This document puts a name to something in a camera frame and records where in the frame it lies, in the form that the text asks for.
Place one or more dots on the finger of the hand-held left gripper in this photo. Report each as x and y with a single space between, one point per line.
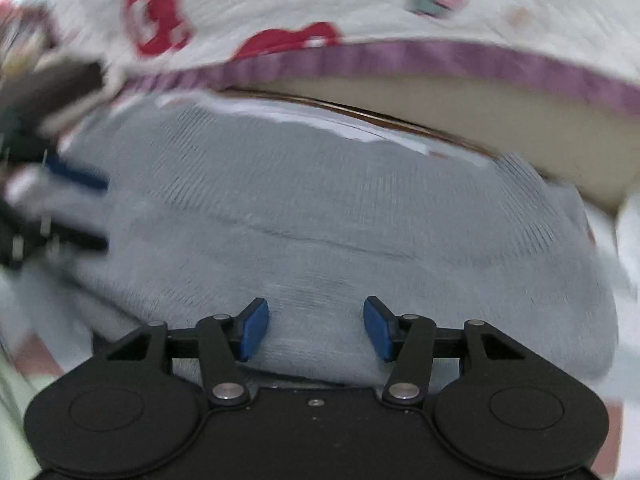
80 175
80 240

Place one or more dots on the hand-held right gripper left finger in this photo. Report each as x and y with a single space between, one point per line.
255 327

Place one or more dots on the beige mattress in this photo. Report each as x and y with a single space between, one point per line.
500 115

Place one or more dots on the grey knit sweater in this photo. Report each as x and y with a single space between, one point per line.
350 220

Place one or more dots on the light green cloth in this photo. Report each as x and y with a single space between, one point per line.
12 410

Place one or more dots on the dark brown knit cloth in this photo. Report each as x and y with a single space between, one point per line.
60 85

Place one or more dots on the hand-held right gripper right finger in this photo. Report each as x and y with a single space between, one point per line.
380 330

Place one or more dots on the white bear-print quilt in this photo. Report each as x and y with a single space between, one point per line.
350 0

